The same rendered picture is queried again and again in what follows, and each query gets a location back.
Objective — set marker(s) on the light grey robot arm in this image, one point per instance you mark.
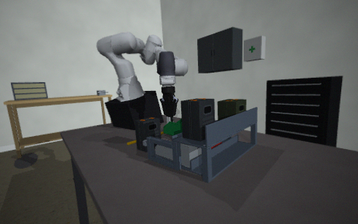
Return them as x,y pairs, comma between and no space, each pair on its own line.
112,47

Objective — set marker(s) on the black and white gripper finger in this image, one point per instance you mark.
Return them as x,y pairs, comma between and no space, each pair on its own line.
165,107
172,107

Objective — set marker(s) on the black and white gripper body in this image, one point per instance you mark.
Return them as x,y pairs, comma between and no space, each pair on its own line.
168,92

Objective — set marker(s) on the green bin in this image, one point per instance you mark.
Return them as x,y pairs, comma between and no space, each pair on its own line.
172,128

